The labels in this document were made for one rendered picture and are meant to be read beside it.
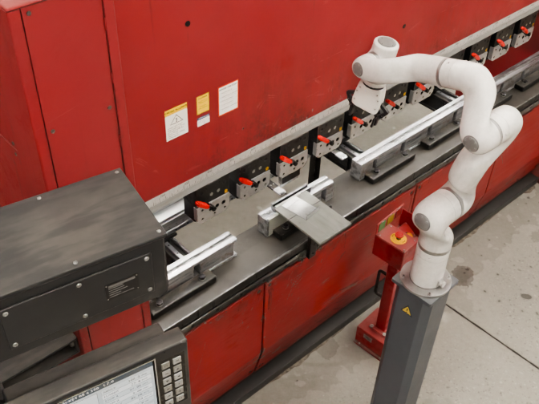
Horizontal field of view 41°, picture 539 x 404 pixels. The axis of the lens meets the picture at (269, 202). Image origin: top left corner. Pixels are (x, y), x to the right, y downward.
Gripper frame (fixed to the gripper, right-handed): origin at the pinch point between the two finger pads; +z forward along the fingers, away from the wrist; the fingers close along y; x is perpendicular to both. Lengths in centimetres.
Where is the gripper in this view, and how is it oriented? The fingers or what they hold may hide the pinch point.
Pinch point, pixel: (362, 117)
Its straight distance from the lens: 260.9
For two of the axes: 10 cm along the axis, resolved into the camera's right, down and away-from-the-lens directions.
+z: -1.6, 6.9, 7.0
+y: 8.1, 5.0, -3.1
